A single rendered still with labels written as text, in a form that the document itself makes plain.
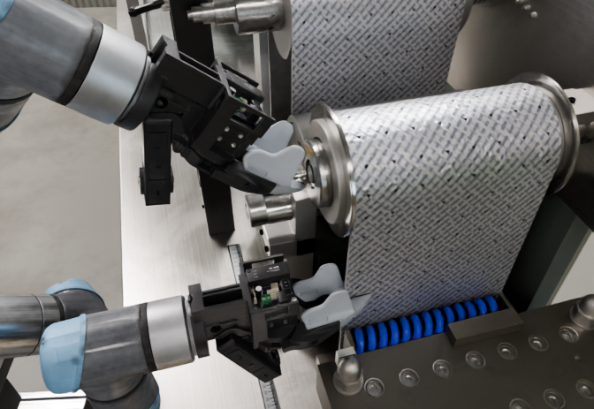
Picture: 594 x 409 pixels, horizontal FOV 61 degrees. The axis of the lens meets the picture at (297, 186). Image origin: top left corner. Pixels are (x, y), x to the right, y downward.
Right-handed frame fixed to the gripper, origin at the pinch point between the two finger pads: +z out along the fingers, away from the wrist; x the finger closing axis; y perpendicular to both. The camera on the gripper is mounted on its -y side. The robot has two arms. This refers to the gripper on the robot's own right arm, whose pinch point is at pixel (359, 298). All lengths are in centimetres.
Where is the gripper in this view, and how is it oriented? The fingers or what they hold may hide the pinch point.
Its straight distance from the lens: 64.0
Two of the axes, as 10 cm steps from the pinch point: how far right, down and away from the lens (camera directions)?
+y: 0.0, -7.5, -6.7
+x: -2.7, -6.4, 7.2
